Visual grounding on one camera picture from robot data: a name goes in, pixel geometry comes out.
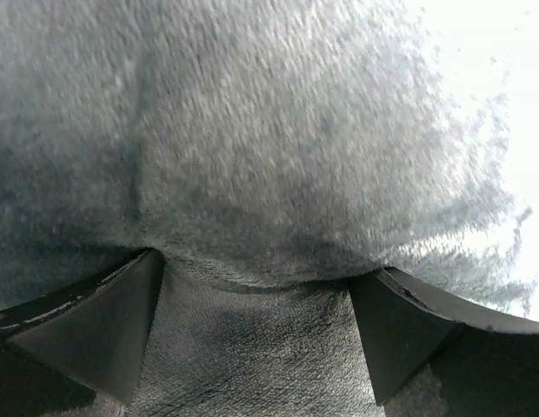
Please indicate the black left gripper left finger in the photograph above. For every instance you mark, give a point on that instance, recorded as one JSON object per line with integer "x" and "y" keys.
{"x": 85, "y": 339}

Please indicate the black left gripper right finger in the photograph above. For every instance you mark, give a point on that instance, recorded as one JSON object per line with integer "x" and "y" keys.
{"x": 425, "y": 347}

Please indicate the zebra and grey plush pillowcase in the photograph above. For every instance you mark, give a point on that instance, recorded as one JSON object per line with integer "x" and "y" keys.
{"x": 268, "y": 149}

